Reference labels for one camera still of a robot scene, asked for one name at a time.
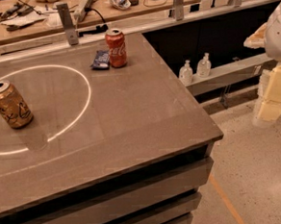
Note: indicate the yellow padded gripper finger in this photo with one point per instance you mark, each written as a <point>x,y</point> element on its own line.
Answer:
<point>267,109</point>
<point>256,40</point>

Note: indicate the red coca-cola can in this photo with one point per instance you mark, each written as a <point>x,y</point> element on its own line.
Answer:
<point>115,40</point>

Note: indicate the blue rxbar blueberry bar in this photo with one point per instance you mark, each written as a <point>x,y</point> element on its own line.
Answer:
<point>101,60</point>

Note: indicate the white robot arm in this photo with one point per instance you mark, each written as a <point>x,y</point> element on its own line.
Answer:
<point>272,40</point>

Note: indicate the clear sanitizer bottle right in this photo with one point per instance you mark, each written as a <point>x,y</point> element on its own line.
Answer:
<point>204,66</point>

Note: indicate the clear sanitizer bottle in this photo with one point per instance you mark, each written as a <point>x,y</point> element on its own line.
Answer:
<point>204,66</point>
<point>185,73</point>

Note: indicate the clear sanitizer bottle left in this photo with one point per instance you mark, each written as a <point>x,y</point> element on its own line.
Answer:
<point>185,73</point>

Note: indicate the crumpled white blue wrapper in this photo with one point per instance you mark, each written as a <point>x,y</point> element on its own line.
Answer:
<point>120,4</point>

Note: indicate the metal railing beam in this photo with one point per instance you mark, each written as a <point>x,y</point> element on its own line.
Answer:
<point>41,46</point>

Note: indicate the white power strip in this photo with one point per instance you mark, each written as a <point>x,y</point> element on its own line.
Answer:
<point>81,11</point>

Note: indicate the black hand tool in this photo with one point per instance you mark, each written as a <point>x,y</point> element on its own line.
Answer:
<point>19,8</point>

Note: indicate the gold soda can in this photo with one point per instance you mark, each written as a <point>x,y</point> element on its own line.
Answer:
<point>13,107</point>

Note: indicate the grey metal post right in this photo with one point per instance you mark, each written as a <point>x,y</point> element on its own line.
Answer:
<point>178,10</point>

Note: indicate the grey metal bracket post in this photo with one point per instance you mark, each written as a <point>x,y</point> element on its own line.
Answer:
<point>69,28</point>

